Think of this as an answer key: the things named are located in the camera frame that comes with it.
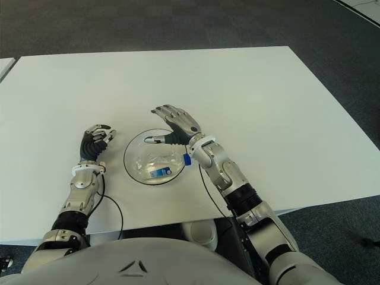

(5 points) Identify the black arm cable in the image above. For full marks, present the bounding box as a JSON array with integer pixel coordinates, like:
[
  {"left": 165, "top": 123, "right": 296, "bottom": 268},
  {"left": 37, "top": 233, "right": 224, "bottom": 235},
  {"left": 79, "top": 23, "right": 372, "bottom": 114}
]
[
  {"left": 85, "top": 172, "right": 124, "bottom": 241},
  {"left": 198, "top": 166, "right": 235, "bottom": 220}
]

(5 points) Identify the white neighbouring table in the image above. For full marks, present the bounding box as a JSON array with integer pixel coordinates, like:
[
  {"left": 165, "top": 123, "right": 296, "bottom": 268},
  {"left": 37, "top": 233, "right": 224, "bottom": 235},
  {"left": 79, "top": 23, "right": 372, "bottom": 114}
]
[{"left": 0, "top": 57, "right": 16, "bottom": 83}]

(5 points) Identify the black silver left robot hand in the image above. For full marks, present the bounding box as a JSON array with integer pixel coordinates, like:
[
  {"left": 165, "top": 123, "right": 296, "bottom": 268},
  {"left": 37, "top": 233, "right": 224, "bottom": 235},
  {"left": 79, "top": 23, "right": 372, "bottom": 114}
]
[{"left": 79, "top": 123, "right": 117, "bottom": 163}]

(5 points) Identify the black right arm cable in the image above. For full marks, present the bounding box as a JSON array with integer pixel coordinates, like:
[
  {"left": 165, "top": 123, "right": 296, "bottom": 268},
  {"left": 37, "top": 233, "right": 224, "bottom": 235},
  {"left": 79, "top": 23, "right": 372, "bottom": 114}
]
[{"left": 198, "top": 166, "right": 235, "bottom": 220}]

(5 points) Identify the clear water bottle blue cap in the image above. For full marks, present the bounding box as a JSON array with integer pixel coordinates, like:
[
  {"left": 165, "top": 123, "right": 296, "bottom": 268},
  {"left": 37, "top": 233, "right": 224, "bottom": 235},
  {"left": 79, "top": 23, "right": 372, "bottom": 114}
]
[{"left": 135, "top": 151, "right": 193, "bottom": 181}]

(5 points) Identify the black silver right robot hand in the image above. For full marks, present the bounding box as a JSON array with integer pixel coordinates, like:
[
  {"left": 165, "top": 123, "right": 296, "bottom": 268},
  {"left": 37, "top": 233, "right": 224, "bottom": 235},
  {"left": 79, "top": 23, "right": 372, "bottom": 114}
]
[{"left": 144, "top": 104, "right": 204, "bottom": 147}]

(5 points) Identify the grey robot torso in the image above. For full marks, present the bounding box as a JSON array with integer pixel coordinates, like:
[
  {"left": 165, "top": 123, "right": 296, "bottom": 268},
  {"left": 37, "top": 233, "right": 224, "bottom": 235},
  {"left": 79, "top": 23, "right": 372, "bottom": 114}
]
[{"left": 0, "top": 221, "right": 380, "bottom": 285}]

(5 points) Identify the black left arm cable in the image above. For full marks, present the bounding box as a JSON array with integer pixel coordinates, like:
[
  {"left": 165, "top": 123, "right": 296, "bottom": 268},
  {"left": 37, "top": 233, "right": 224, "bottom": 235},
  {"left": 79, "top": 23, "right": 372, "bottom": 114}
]
[{"left": 85, "top": 172, "right": 124, "bottom": 241}]

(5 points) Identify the white plate with black rim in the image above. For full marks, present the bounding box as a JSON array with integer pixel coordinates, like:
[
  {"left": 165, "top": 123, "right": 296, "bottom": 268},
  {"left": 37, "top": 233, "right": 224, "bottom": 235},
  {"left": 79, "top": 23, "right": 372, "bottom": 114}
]
[{"left": 123, "top": 128, "right": 191, "bottom": 186}]

